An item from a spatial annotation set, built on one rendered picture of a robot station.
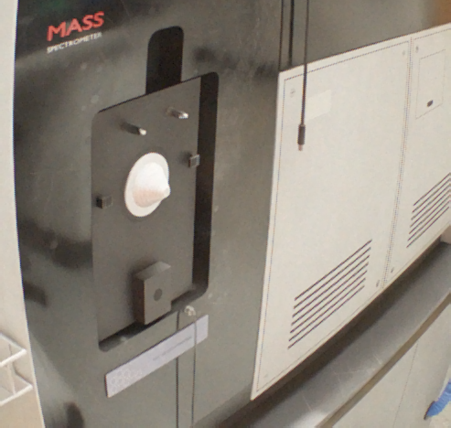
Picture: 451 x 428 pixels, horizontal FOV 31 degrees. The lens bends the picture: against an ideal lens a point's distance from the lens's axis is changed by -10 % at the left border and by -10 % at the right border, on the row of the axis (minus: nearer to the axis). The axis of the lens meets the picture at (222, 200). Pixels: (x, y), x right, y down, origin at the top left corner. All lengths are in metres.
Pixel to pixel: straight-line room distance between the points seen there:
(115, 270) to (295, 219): 0.32
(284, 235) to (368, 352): 0.42
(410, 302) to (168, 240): 0.79
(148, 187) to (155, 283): 0.11
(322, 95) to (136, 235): 0.33
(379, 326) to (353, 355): 0.11
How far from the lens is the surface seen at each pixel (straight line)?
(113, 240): 0.83
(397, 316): 1.55
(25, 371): 0.80
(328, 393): 1.33
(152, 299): 0.88
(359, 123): 1.19
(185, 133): 0.87
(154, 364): 0.94
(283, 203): 1.05
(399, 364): 1.54
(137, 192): 0.82
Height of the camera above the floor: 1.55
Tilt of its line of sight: 25 degrees down
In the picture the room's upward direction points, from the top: 3 degrees clockwise
